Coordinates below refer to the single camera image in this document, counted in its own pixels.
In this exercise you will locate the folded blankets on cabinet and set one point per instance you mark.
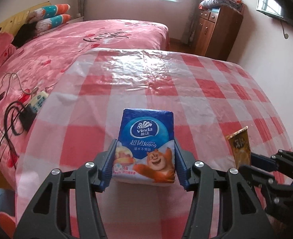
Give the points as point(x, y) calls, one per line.
point(234, 4)

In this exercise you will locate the yellow wooden headboard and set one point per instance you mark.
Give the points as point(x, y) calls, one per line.
point(14, 23)

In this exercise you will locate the blue tissue pack Vinda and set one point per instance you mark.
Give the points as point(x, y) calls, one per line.
point(145, 147)

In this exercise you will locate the brown wooden cabinet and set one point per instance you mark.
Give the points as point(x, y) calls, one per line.
point(216, 32)

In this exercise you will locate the brown gold snack wrapper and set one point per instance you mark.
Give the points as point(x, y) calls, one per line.
point(240, 147)

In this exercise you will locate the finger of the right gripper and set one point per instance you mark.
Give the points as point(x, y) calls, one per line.
point(263, 162)
point(254, 176)

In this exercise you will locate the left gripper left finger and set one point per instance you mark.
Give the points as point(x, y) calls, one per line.
point(48, 213)

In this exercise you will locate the right grey curtain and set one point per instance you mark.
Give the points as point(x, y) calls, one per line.
point(190, 26)

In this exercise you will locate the upper colourful bolster pillow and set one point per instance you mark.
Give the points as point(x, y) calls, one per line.
point(47, 12)

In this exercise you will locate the pink bed cover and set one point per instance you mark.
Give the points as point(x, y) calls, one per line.
point(41, 62)

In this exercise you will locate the black power adapter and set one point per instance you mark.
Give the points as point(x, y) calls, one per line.
point(27, 116)

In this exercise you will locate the white power strip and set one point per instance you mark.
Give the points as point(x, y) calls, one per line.
point(38, 100)

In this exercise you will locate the black garment by bolsters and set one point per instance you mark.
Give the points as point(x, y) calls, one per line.
point(25, 34)

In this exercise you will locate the lower colourful bolster pillow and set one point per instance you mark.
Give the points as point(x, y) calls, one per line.
point(52, 22)

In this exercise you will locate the colourful bolster pillow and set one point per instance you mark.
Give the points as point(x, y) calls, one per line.
point(52, 22)
point(47, 12)

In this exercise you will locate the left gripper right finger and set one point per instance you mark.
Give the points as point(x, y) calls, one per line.
point(240, 212)

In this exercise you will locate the red checkered plastic tablecloth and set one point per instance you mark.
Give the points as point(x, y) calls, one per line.
point(209, 100)

